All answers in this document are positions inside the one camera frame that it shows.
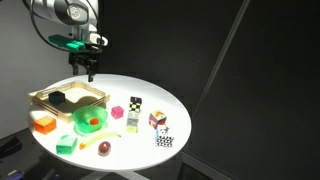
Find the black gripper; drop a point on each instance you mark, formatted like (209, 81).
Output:
(83, 57)

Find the red toy strawberry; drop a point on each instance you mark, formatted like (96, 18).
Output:
(94, 121)

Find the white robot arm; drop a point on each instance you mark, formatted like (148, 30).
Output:
(73, 13)

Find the wooden slatted tray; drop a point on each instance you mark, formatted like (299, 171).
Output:
(75, 100)

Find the blue toy cube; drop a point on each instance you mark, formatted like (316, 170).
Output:
(56, 97)

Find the green translucent plastic bowl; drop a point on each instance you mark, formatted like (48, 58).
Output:
(83, 116)

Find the pink toy cube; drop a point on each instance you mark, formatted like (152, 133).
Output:
(117, 112)

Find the orange toy block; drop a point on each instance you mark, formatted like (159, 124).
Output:
(45, 125)

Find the yellow toy banana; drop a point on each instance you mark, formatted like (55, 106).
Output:
(100, 137)

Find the green toy block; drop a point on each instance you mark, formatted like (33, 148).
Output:
(66, 145)

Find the dark red toy plum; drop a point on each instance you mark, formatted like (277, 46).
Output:
(104, 148)

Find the black checker pattern cube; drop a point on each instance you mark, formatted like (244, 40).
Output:
(135, 104)

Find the grey and lime long block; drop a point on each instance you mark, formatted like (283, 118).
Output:
(132, 121)

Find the multicolour picture cube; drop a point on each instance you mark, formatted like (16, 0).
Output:
(157, 120)

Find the blue cube with patterned faces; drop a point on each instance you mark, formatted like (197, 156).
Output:
(165, 137)

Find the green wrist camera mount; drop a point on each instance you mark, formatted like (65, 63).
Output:
(66, 41)

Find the white table pedestal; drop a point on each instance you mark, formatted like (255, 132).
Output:
(116, 175)

